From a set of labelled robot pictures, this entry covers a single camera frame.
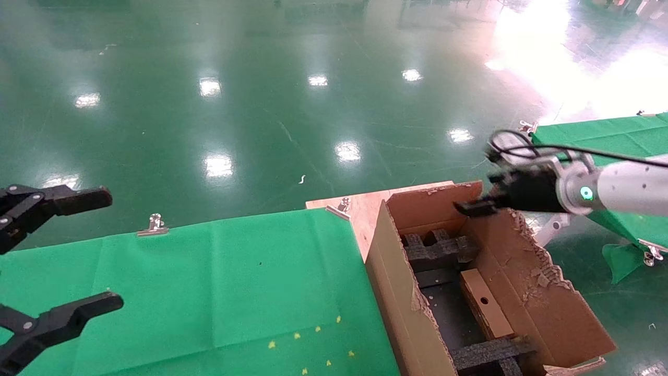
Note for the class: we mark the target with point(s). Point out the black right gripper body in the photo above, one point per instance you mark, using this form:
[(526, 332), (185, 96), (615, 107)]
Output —
[(532, 190)]

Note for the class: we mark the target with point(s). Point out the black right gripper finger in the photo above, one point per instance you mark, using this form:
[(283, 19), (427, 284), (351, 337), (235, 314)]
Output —
[(477, 209)]

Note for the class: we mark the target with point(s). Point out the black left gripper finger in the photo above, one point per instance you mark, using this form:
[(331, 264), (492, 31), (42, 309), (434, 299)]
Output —
[(62, 318), (78, 201)]

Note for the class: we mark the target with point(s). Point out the small brown cardboard box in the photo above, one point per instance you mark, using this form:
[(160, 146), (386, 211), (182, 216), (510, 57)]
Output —
[(485, 305)]

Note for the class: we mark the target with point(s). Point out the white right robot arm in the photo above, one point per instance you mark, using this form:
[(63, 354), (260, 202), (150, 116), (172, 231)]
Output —
[(621, 188)]

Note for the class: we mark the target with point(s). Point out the large open cardboard carton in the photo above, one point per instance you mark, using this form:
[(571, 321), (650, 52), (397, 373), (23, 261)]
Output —
[(532, 292)]

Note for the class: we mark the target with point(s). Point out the black foam insert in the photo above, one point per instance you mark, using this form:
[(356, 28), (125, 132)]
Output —
[(443, 250), (485, 352)]

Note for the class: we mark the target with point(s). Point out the green cloth on side table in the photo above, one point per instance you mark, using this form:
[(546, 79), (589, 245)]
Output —
[(600, 136)]

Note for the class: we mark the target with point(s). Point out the large green table cloth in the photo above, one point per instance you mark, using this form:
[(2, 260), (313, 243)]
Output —
[(182, 271)]

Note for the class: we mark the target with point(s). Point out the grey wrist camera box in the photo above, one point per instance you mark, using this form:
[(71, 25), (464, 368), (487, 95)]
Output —
[(522, 159)]

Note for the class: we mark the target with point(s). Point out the white table leg bracket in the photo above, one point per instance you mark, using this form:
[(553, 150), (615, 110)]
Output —
[(553, 227)]

